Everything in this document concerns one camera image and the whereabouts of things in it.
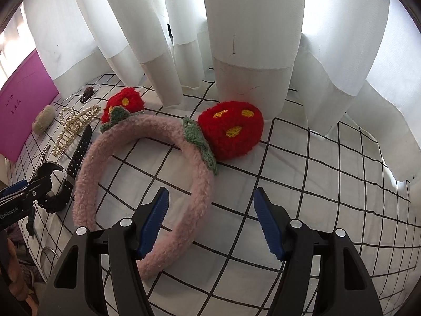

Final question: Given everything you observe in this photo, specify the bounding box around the beige plush keychain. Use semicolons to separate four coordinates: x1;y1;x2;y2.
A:
32;105;56;134

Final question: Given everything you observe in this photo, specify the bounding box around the white curtain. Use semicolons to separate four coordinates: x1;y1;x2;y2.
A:
23;0;421;201

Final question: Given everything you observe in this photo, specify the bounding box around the gold pearl claw hair clip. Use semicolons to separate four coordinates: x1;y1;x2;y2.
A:
53;104;101;157

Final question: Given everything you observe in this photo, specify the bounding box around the silver ring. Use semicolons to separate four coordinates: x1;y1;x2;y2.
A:
40;247;61;268

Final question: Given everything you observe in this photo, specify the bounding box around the magenta board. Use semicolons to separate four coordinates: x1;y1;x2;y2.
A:
0;49;60;161

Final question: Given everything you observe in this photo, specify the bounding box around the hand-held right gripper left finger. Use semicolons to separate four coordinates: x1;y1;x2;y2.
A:
36;187;170;316

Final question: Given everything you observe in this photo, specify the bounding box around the brown spiral hair tie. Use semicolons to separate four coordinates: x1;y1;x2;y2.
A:
26;207;37;238

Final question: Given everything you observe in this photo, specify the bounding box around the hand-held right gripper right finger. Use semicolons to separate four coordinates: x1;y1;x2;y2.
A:
254;187;384;316

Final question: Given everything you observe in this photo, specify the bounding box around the white black grid bedsheet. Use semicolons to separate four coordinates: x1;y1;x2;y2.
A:
20;72;421;316

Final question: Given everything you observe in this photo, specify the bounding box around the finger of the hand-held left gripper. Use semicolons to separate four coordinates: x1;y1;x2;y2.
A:
0;180;28;200
0;175;55;209

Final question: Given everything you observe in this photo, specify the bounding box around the pink fuzzy strawberry headband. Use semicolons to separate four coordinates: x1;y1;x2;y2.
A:
72;87;264;279

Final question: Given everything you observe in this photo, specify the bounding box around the person's left hand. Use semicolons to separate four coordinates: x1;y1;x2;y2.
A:
7;239;29;305

